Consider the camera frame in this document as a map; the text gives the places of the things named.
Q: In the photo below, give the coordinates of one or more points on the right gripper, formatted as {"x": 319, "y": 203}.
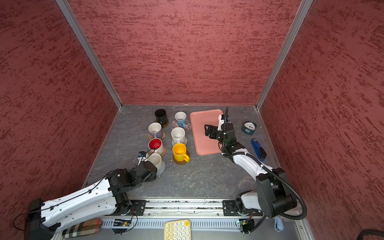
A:
{"x": 214, "y": 128}

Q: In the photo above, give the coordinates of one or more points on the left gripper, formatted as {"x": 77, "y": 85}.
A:
{"x": 152, "y": 177}

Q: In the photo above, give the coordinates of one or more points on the grey round coaster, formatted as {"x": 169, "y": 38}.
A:
{"x": 163, "y": 168}

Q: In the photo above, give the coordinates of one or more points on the red inside white mug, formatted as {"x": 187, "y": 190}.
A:
{"x": 155, "y": 144}

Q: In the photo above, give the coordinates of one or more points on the yellow mug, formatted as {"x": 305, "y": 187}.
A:
{"x": 179, "y": 149}

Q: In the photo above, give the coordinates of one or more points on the purple mug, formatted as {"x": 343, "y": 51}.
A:
{"x": 155, "y": 130}

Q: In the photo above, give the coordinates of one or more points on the white mug back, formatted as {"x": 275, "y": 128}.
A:
{"x": 178, "y": 133}

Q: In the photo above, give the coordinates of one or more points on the blue mug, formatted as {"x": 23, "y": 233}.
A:
{"x": 181, "y": 119}

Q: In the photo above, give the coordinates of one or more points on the black mug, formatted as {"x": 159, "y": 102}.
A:
{"x": 161, "y": 116}

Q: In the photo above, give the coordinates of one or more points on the paw print cork coaster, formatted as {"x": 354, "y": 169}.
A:
{"x": 163, "y": 135}

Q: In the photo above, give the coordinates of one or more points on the brown wooden round coaster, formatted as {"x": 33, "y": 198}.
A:
{"x": 181, "y": 159}

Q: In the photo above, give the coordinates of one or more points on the pink flower coaster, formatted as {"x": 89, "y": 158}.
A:
{"x": 188, "y": 125}

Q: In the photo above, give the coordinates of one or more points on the beige woven round coaster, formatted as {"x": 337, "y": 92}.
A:
{"x": 179, "y": 141}

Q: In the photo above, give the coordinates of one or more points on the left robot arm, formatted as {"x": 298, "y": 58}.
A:
{"x": 108, "y": 196}

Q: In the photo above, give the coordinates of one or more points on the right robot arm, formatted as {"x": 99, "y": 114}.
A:
{"x": 274, "y": 195}

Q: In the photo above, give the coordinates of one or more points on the pink tray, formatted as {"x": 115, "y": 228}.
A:
{"x": 204, "y": 145}

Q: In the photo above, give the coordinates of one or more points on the blue stapler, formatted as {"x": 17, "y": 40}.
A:
{"x": 260, "y": 152}

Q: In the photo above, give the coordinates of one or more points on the yellow keypad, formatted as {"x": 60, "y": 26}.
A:
{"x": 178, "y": 230}

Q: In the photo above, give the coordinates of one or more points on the plaid glasses case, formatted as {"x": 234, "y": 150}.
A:
{"x": 83, "y": 229}

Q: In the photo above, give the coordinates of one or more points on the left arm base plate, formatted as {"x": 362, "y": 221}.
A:
{"x": 133, "y": 207}

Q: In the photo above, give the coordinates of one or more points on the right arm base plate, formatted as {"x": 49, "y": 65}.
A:
{"x": 236, "y": 208}

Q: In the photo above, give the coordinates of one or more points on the black cable corner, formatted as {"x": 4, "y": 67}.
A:
{"x": 370, "y": 232}

